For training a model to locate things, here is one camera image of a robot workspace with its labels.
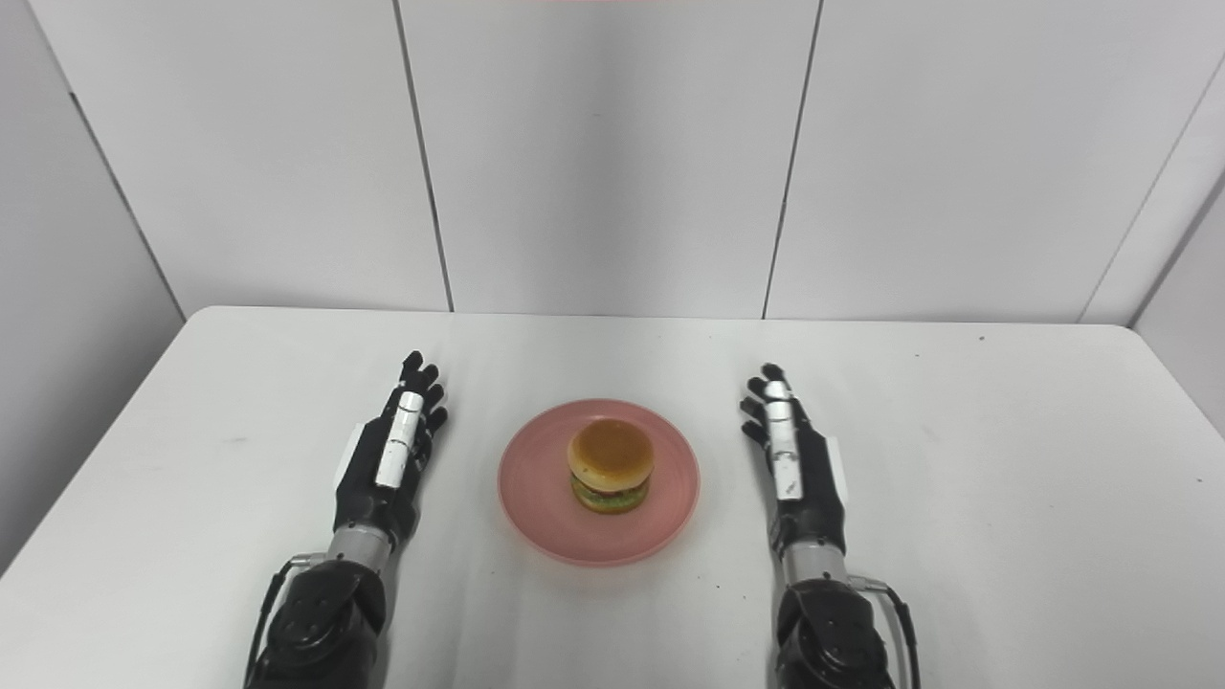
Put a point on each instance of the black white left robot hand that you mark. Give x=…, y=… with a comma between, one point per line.
x=368, y=488

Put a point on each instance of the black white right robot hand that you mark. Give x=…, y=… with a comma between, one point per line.
x=813, y=498

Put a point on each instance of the pink round plate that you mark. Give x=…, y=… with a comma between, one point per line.
x=536, y=507

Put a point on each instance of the toy hamburger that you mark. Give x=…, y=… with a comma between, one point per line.
x=611, y=455

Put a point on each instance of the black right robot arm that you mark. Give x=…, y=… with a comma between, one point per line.
x=828, y=632

